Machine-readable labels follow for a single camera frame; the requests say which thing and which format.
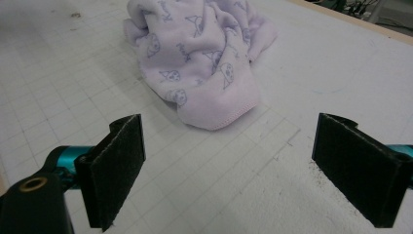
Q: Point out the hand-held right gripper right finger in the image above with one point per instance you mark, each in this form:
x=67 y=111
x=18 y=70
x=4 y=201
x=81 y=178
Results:
x=360 y=169

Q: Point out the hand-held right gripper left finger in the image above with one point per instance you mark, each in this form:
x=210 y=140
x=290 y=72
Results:
x=110 y=175

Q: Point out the pink printed towel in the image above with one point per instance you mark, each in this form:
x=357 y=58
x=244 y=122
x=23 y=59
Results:
x=201 y=65

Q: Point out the white foam mat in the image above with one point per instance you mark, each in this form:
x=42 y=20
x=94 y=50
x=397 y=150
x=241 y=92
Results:
x=227 y=178

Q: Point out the white metal stand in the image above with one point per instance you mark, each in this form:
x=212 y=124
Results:
x=378 y=9

